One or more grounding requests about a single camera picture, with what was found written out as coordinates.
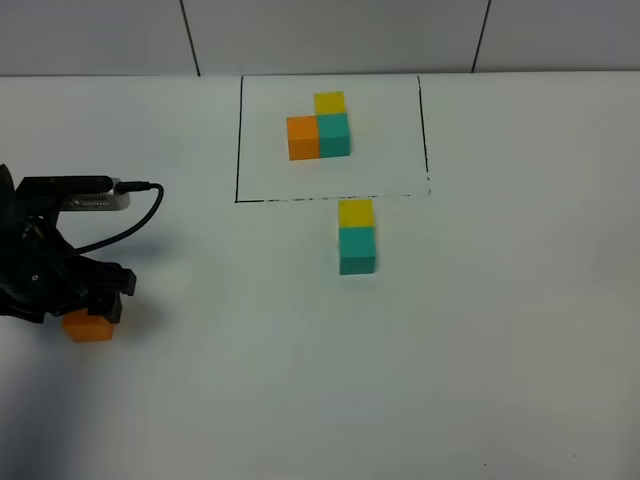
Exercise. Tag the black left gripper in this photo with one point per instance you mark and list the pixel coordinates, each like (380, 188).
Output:
(38, 278)

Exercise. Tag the template orange cube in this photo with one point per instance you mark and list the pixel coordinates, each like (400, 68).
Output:
(302, 138)

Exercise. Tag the template teal cube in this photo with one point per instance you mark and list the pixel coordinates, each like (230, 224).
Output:
(334, 135)

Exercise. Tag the template yellow cube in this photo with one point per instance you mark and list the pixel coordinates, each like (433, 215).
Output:
(329, 103)

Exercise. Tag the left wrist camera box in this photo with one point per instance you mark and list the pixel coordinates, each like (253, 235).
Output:
(73, 193)

